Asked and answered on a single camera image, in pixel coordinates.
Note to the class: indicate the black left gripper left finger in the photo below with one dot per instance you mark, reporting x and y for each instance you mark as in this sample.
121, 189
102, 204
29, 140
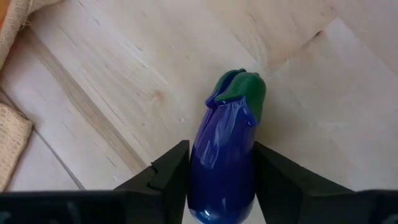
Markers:
171, 174

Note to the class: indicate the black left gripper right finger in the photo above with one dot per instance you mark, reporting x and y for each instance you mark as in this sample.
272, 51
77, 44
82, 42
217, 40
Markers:
280, 180

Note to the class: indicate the purple toy eggplant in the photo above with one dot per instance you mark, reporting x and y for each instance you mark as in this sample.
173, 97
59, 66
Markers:
224, 155

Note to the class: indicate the yellow waffle cloth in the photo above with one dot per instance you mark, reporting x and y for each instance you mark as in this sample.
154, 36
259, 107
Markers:
15, 146

